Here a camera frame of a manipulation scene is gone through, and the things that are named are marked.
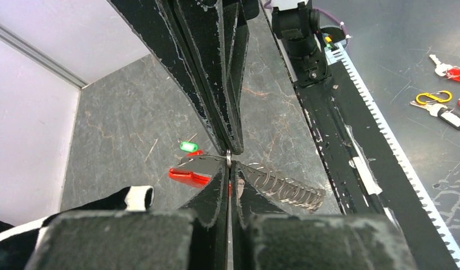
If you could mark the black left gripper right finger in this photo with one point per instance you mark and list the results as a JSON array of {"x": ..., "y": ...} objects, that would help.
[{"x": 266, "y": 237}]

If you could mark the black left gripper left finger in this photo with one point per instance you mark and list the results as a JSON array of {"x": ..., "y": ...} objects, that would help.
[{"x": 191, "y": 237}]

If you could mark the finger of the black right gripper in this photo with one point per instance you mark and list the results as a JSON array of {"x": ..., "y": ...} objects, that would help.
[
  {"x": 217, "y": 35},
  {"x": 155, "y": 23}
]

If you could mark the green key tag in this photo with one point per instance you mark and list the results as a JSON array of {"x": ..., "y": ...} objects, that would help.
[{"x": 188, "y": 146}]

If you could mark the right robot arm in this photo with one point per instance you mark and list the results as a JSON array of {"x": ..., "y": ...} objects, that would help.
[{"x": 296, "y": 24}]

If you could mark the yellow carabiner with keys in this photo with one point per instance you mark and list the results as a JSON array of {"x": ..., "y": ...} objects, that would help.
[{"x": 425, "y": 100}]

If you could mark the black white checkered pillow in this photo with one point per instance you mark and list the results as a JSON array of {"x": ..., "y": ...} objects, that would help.
[{"x": 19, "y": 243}]

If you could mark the key with black tag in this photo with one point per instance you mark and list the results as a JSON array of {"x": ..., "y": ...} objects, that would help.
[{"x": 446, "y": 114}]

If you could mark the key with red tag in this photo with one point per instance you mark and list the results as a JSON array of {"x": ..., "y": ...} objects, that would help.
[{"x": 445, "y": 70}]

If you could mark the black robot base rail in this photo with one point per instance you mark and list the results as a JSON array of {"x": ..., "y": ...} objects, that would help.
[{"x": 364, "y": 174}]

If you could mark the grey slotted cable duct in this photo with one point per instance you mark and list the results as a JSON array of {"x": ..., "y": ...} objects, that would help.
[{"x": 341, "y": 55}]

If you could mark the aluminium corner post left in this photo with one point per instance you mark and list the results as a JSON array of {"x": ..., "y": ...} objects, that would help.
[{"x": 29, "y": 51}]

